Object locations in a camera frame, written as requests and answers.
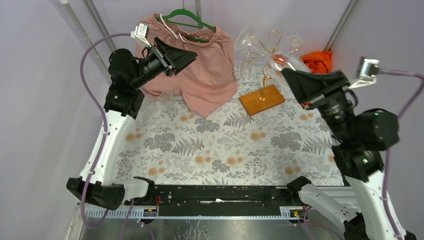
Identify pink shorts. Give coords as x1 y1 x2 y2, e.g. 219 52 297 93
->
141 13 238 118

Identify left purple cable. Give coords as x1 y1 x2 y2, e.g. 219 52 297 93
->
79 32 135 240

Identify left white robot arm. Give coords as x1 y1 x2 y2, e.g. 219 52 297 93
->
66 37 197 211

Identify orange cloth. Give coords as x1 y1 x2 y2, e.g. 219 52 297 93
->
300 51 333 74

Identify floral tablecloth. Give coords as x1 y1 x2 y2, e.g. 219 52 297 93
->
113 67 343 186

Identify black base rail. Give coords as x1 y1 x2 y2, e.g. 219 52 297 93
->
134 184 305 217

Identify wooden rack base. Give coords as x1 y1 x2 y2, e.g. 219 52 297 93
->
239 84 286 116

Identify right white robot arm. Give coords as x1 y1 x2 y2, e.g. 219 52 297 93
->
281 68 416 240

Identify gold wire glass rack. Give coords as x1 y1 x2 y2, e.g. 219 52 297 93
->
250 30 303 88

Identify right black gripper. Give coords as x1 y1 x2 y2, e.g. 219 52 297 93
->
279 66 354 141

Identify ribbed clear wine glass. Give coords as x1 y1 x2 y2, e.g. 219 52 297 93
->
141 94 157 113

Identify green clothes hanger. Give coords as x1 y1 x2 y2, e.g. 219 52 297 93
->
155 8 217 43

